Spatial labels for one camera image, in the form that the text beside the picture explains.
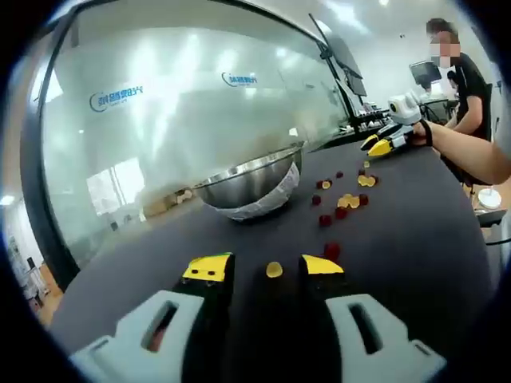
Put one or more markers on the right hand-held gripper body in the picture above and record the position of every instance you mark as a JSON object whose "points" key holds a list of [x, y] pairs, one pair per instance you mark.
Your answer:
{"points": [[405, 109]]}

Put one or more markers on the person's right hand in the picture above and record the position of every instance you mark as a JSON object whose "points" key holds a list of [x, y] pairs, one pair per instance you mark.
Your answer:
{"points": [[423, 133]]}

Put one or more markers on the small dark monitor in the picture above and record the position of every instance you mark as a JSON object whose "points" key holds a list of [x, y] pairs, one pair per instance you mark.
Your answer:
{"points": [[424, 72]]}

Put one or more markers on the scatter of gummy candies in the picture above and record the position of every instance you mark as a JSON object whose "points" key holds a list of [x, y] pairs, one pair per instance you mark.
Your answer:
{"points": [[347, 201]]}

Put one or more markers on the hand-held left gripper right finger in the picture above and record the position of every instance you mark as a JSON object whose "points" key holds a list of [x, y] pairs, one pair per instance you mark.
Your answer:
{"points": [[383, 343]]}

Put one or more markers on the steel bowl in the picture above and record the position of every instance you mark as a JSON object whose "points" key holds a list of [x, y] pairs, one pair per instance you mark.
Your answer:
{"points": [[243, 187]]}

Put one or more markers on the yellow gummy candy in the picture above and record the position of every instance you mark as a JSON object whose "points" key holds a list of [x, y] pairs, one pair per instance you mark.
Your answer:
{"points": [[274, 269]]}

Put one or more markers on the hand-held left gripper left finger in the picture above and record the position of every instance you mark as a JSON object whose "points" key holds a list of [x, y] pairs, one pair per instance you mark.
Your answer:
{"points": [[131, 335]]}

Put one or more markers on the black partition frame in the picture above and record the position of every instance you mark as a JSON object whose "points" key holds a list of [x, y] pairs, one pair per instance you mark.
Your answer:
{"points": [[34, 167]]}

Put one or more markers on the white round object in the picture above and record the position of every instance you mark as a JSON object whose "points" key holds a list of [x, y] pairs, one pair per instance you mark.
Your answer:
{"points": [[489, 197]]}

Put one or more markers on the blue logo sticker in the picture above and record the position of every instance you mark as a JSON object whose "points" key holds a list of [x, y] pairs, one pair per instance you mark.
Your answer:
{"points": [[116, 98], [239, 79]]}

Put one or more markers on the brown cardboard box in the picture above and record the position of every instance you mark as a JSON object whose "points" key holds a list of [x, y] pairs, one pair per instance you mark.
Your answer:
{"points": [[159, 205]]}

